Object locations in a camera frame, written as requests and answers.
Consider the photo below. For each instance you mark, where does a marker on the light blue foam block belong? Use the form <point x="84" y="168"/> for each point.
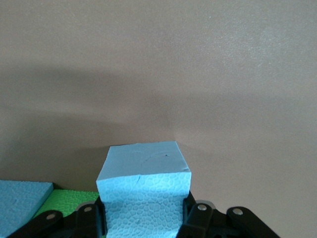
<point x="143" y="188"/>
<point x="19" y="203"/>

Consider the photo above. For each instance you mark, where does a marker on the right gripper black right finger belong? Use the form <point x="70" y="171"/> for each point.
<point x="198" y="220"/>

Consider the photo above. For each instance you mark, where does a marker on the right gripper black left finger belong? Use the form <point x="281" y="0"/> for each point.
<point x="91" y="220"/>

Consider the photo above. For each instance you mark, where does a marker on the brown table mat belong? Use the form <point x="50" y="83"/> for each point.
<point x="173" y="62"/>

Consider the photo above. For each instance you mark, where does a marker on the green foam block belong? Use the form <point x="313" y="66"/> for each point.
<point x="69" y="198"/>

